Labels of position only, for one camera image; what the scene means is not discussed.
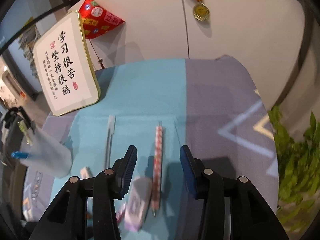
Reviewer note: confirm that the framed calligraphy sign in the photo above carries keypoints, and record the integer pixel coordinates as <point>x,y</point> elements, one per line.
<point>64,67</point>

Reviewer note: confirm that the red hanging charm bag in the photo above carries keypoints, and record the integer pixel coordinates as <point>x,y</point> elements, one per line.
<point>96,20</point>

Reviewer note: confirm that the blue pen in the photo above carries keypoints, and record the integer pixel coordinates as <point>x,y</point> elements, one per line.
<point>19,155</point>

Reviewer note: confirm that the white correction tape dispenser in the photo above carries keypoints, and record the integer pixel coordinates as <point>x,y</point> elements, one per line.
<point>138,203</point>

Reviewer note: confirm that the tall stack of papers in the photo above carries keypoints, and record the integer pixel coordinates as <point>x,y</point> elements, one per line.
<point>26,43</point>

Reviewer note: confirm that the green potted plant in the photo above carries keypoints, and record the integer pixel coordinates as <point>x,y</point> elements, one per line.
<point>298,166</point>

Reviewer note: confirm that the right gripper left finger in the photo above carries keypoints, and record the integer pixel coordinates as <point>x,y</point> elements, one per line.
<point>124,168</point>

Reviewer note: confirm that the red white checkered pen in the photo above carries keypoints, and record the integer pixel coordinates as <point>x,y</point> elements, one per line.
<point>157,171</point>

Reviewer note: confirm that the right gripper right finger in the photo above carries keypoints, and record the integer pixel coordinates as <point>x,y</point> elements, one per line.
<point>193,172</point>

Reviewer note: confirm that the grey slim pen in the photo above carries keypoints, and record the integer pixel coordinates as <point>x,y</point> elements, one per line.
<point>110,132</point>

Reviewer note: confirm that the white eraser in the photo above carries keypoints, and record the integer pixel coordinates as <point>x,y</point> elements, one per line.
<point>85,173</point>

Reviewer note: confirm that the red pencil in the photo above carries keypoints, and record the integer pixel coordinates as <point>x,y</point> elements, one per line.
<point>121,213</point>

